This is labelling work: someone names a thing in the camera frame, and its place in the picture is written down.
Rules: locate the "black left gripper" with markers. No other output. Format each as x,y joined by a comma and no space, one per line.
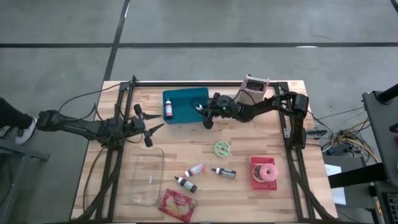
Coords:
136,126

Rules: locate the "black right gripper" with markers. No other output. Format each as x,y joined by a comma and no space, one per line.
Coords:
227,109

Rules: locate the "pink food colouring bottle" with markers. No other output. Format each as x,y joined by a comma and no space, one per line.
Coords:
196,169
168,110

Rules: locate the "mint frosted donut black drizzle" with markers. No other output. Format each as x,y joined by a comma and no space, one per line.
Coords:
218,146

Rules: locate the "red snack packet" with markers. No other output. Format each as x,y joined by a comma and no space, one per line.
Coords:
177,205

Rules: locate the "pink frosted donut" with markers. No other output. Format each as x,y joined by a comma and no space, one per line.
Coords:
273,174

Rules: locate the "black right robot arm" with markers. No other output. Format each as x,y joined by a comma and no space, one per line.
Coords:
267,104

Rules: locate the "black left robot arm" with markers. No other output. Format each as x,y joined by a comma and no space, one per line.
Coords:
77,127

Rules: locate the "teal plastic bin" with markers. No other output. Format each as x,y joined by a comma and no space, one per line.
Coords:
183,112

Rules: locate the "pink box grater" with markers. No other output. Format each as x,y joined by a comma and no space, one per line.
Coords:
255,85

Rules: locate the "clear glass baking dish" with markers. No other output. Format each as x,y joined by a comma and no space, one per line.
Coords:
143,186

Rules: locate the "chocolate frosted donut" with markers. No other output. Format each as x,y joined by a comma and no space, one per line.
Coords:
255,174

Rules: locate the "red plastic basket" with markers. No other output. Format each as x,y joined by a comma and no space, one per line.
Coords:
264,186

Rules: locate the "grey power adapter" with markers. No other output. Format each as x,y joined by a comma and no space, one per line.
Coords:
315,132

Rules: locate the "person's shoe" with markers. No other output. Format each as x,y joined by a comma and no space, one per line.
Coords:
26,132

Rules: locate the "grey metal stand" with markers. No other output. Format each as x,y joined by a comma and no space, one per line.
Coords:
28,154

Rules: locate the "person's leg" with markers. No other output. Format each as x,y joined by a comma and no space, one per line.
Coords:
12,115

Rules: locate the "white paper sheet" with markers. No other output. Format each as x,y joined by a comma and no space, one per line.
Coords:
339,196

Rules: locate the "black support beam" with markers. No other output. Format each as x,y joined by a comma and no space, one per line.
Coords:
357,175

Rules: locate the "dark grey equipment cart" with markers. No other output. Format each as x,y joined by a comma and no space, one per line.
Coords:
382,130

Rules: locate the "blue crate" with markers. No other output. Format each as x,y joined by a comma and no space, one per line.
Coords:
392,208

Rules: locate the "black aluminium rig frame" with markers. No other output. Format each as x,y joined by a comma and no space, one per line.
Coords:
202,83

